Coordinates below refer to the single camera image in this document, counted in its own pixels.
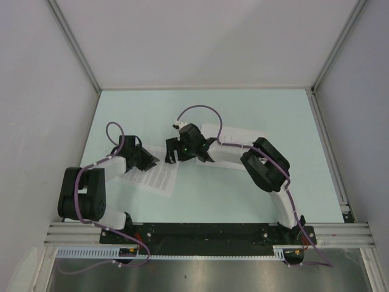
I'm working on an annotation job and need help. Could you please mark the white dense text sheet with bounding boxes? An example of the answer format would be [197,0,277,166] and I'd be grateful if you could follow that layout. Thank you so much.
[114,145,179,198]

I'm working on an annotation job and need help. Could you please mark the white slotted cable duct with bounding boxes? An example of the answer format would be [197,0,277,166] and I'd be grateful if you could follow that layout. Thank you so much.
[57,247,284,261]

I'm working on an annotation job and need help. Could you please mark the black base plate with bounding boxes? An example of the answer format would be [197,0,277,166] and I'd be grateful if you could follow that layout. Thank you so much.
[99,221,317,245]

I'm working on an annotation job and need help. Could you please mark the aluminium corner post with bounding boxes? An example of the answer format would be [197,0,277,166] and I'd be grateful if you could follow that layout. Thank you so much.
[311,0,370,94]
[45,0,102,96]

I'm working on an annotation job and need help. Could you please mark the white folder with clip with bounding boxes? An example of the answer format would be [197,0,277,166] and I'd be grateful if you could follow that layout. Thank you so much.
[195,123,267,170]

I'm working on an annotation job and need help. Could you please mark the right aluminium side rail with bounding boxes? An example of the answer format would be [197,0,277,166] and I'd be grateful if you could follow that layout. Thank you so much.
[306,89,356,223]

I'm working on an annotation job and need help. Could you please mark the left aluminium corner post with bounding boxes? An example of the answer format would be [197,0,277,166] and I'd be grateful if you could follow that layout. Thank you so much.
[45,0,102,96]

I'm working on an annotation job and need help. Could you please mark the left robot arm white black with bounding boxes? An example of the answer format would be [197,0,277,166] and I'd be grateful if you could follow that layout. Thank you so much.
[57,136,159,243]

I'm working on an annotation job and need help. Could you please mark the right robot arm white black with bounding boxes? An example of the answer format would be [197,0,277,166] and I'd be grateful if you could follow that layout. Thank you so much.
[165,122,305,244]

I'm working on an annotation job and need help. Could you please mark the right aluminium corner post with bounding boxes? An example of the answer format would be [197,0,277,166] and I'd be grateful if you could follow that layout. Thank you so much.
[311,0,370,94]

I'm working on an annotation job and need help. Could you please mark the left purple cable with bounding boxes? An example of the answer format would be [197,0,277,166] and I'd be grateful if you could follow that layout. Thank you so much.
[57,122,152,275]

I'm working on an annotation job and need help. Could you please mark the aluminium front rail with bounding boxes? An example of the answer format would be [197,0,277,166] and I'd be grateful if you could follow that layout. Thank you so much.
[44,222,375,248]

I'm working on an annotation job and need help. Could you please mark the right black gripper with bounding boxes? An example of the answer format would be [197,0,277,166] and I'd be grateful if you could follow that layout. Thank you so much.
[165,137,196,165]

